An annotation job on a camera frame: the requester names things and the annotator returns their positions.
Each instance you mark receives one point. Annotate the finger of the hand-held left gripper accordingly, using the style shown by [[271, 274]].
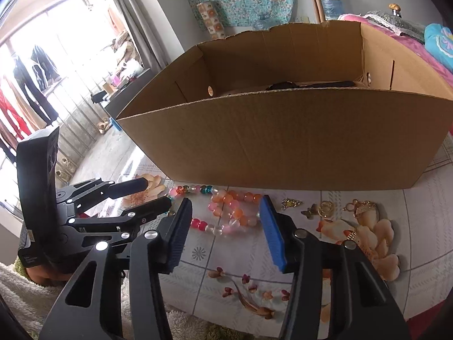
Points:
[[152, 209], [134, 186]]

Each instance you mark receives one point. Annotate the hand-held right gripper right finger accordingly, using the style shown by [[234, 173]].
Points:
[[278, 237]]

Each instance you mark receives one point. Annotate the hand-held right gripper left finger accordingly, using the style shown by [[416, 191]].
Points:
[[178, 237]]

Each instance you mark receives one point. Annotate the small gold earring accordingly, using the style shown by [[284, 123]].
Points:
[[292, 203]]

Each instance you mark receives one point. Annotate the small gold butterfly charm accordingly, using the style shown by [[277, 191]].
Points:
[[309, 210]]

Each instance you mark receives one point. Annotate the gold openwork pendant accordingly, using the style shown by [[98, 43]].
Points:
[[364, 210]]

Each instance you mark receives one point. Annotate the brown cardboard box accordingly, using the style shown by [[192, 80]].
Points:
[[283, 141]]

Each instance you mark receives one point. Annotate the person's left forearm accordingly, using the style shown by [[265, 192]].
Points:
[[46, 276]]

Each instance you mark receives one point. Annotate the beige slippers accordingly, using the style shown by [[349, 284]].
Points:
[[103, 127]]

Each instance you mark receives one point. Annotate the metal balcony railing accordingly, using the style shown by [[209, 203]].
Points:
[[78, 131]]

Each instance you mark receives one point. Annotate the red hanging garment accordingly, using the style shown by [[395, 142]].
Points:
[[9, 113]]

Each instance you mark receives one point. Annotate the dark grey cabinet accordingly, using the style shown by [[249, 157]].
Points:
[[131, 92]]

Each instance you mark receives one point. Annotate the black device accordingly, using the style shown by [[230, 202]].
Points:
[[98, 98]]

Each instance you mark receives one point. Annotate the dark hanging jacket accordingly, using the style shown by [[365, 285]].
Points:
[[39, 78]]

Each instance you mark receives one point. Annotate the black smartwatch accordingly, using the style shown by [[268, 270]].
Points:
[[283, 85]]

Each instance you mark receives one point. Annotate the grey curtain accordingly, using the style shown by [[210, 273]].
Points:
[[141, 14]]

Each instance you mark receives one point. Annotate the tall patterned roll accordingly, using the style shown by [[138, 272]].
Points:
[[210, 21]]

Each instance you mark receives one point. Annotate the pink floral blanket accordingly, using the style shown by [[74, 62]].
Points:
[[407, 46]]

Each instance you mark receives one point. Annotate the grey lace pillow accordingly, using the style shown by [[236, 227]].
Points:
[[393, 24]]

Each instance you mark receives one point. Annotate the blue water dispenser bottle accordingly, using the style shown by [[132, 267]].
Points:
[[332, 1]]

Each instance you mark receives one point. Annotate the turquoise cartoon blanket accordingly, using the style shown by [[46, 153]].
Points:
[[440, 46]]

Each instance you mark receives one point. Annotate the small mushroom figurine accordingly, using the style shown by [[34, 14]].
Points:
[[394, 9]]

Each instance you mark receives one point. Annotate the white wall socket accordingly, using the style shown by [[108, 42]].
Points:
[[301, 18]]

